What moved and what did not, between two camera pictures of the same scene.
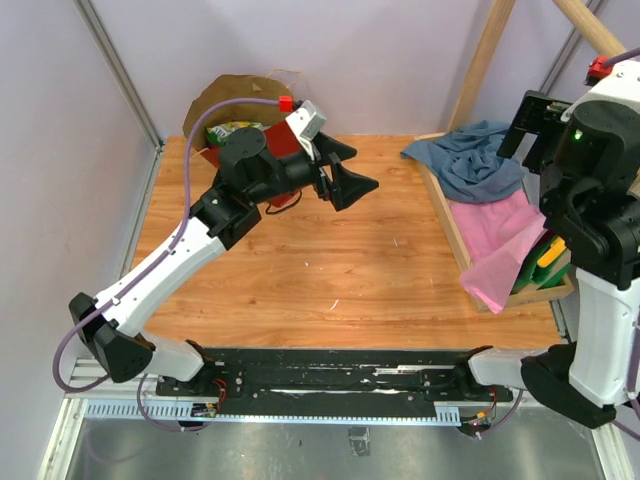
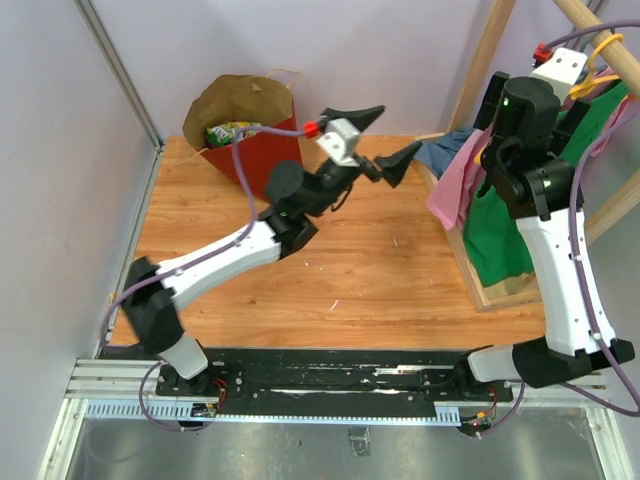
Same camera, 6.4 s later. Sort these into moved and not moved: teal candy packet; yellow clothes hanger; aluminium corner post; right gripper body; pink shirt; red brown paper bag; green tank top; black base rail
Moved: green tank top; right gripper body; pink shirt; yellow clothes hanger
Not moved: aluminium corner post; red brown paper bag; black base rail; teal candy packet
